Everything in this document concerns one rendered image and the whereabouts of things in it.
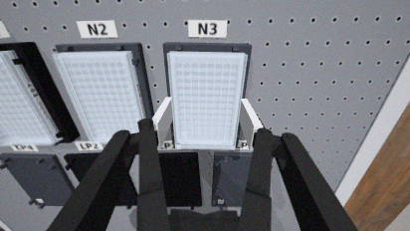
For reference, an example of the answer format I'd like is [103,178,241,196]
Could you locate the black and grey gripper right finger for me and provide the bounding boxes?
[237,99,358,231]

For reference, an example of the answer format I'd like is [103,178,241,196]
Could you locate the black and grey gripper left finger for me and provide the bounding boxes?
[46,97,173,231]

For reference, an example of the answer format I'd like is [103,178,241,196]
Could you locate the white label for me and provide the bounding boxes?
[75,141,103,150]
[157,141,175,150]
[188,20,227,38]
[12,146,40,151]
[0,21,12,38]
[235,140,249,149]
[77,21,118,38]

